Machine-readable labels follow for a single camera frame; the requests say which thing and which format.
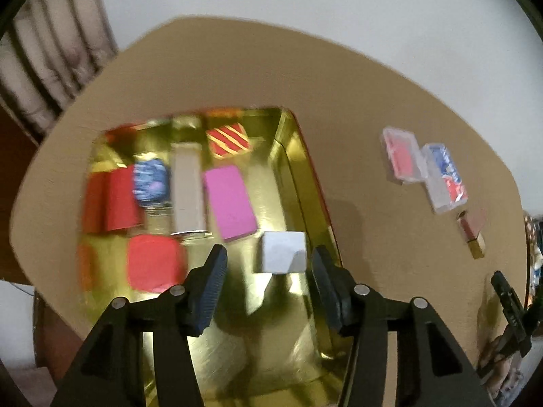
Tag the clear box with blue label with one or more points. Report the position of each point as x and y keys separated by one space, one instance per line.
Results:
x=445 y=178

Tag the red rounded square case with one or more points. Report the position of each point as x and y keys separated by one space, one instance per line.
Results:
x=155 y=265

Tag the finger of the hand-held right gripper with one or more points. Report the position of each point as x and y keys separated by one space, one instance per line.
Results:
x=511 y=309

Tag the blue patterned pouch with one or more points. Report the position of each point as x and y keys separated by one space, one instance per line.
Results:
x=150 y=182

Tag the beige curtain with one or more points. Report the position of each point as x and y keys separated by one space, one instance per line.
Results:
x=51 y=51

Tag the white cube box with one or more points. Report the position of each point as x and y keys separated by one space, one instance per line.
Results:
x=280 y=250

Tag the magenta box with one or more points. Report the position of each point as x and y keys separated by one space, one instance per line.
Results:
x=231 y=203

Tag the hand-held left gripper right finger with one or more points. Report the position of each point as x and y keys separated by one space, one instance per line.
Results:
x=335 y=292

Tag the small clear plastic box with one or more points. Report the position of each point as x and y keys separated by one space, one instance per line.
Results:
x=403 y=154

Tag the yellow red striped box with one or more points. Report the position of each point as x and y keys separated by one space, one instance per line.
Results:
x=229 y=140

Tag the silver ribbed case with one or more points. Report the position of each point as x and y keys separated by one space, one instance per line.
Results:
x=188 y=190

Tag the maroon gold lipstick box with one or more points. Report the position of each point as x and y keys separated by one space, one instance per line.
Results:
x=471 y=231

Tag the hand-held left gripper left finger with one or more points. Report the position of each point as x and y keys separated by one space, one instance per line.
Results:
x=208 y=292

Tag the gold tin box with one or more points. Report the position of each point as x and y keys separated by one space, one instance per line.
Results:
x=271 y=347

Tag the patterned cloth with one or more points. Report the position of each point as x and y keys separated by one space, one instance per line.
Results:
x=534 y=254

